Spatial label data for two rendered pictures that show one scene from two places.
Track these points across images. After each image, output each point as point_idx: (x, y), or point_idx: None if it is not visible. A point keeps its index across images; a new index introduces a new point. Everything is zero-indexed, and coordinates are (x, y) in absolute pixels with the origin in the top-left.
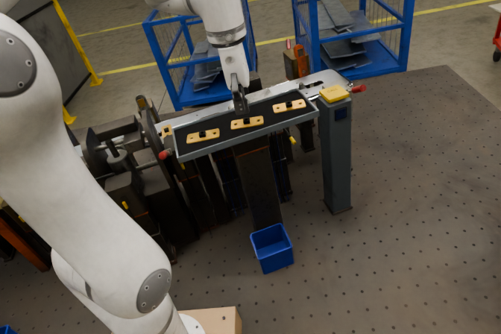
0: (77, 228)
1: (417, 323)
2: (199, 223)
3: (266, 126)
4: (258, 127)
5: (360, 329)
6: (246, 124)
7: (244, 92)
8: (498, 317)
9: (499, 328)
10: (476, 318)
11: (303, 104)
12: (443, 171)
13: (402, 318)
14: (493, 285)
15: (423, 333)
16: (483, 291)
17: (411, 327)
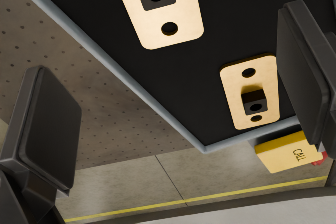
0: None
1: (56, 40)
2: None
3: (134, 59)
4: (121, 35)
5: None
6: None
7: (281, 63)
8: (89, 88)
9: (80, 87)
10: (82, 76)
11: (250, 125)
12: None
13: (55, 29)
14: (118, 89)
15: (49, 44)
16: (110, 83)
17: (49, 35)
